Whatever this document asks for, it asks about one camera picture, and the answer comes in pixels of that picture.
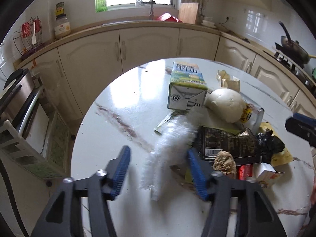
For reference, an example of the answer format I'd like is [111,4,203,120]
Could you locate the gas stove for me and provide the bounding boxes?
[263,43,315,96]

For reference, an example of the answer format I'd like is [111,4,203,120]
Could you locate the brown ginger root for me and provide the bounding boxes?
[213,150,237,179]

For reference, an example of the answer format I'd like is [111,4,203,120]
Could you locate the green snack packet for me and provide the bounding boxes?
[154,110,183,135]

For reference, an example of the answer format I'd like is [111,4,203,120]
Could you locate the black snack wrapper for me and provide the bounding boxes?
[194,126,261,166]

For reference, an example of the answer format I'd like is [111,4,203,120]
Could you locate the wire utensil rack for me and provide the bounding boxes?
[12,17,44,58]

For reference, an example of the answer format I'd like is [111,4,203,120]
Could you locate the red snack packet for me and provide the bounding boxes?
[238,165,253,180]

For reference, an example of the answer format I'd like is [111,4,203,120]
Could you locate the glass jar yellow label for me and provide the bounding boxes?
[54,2,71,39]

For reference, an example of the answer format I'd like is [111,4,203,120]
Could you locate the black plastic bag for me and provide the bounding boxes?
[255,128,285,164]

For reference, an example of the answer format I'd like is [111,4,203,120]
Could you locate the white fluffy bottle brush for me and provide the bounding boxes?
[140,108,204,201]

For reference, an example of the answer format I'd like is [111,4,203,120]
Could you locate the silver yellow snack pouch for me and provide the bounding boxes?
[237,103,265,134]

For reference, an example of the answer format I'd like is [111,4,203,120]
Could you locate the white round plastic bag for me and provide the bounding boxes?
[205,88,246,123]

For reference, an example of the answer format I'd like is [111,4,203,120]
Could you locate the green dish soap bottle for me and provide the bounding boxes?
[95,0,108,12]

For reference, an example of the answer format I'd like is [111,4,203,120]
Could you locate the stack of white dishes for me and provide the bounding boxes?
[201,17,216,28]

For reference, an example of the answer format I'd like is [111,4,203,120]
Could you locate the black frying pan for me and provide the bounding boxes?
[278,22,315,64]

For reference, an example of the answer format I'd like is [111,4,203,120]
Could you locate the red basin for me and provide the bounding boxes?
[156,12,182,23]

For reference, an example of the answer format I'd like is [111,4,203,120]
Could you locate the yellow plastic bag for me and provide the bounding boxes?
[256,121,293,167]

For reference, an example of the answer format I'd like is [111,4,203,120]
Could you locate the green white milk carton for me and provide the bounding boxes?
[167,61,208,111]

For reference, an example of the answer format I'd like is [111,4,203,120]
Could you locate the cream base cabinets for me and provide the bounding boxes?
[19,22,315,122]

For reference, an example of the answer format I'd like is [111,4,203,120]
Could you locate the white rolling storage cart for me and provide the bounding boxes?
[1,86,71,179]

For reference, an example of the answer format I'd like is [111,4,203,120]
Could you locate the chrome kitchen faucet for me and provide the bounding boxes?
[137,0,155,21]

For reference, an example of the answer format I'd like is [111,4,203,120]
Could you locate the wooden cutting board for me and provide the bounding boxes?
[178,3,199,25]

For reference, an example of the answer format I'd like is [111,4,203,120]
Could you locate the small white orange box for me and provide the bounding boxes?
[253,163,284,188]

